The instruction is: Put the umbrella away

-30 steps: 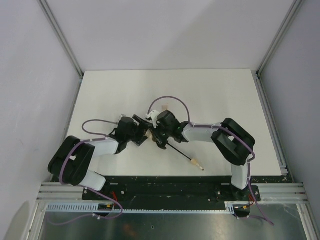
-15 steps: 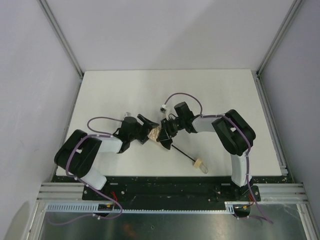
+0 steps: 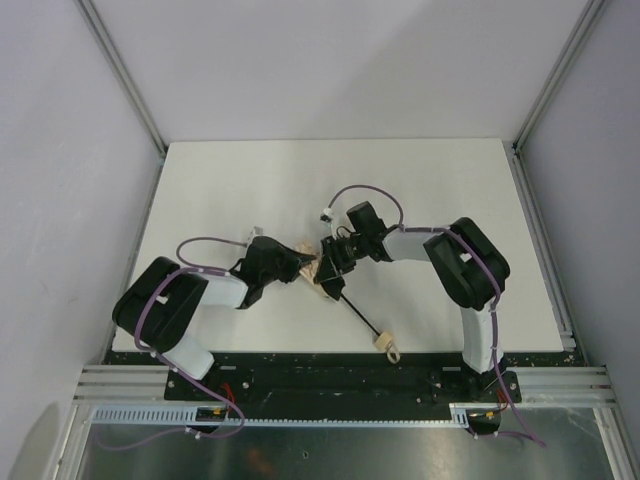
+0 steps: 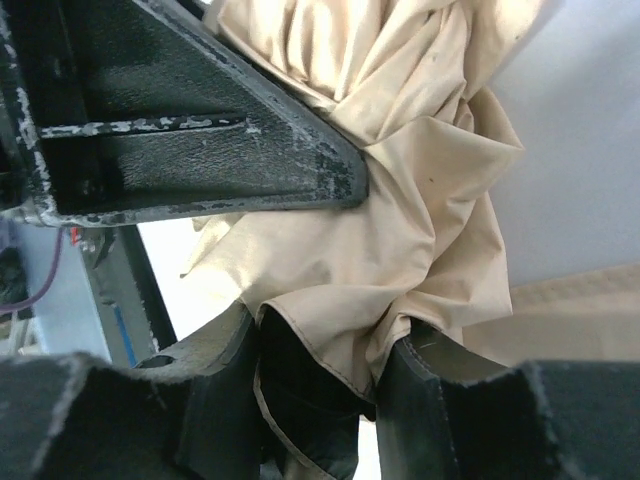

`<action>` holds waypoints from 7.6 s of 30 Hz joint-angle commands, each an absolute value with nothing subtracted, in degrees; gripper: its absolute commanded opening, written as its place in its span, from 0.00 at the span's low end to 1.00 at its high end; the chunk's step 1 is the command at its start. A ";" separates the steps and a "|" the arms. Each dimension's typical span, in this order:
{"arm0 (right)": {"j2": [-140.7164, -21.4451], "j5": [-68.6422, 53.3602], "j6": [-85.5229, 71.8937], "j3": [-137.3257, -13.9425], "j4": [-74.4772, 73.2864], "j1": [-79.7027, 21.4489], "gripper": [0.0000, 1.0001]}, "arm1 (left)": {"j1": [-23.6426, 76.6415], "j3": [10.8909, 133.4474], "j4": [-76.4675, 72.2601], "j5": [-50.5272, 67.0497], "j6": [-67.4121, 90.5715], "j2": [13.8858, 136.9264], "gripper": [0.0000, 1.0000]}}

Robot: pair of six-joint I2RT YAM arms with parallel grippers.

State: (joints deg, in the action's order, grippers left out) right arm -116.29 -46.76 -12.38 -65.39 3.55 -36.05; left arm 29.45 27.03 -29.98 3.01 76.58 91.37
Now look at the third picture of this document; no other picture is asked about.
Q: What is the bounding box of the beige folding umbrella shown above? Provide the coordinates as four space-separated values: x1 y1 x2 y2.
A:
294 242 401 365

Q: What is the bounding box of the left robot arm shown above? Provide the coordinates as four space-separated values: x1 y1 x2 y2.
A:
112 235 316 380

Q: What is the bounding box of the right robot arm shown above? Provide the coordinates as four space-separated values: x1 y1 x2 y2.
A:
313 202 511 374

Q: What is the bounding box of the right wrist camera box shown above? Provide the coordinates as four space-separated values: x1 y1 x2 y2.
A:
320 207 334 224

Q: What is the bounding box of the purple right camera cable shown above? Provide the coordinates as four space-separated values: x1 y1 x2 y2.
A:
327 184 549 449

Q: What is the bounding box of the purple camera cable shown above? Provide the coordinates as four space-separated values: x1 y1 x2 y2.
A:
94 235 249 451
327 184 549 449

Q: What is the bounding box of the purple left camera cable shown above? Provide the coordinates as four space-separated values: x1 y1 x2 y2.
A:
94 235 249 451

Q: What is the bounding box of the grey cable duct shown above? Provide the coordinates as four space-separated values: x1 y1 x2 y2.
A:
92 403 504 428

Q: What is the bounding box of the left aluminium frame post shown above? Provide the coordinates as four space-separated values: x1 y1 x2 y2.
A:
73 0 169 154

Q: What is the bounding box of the aluminium frame post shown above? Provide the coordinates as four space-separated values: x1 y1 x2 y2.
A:
514 0 609 151
73 0 169 154

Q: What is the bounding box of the right aluminium frame post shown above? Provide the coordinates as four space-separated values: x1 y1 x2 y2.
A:
514 0 609 151

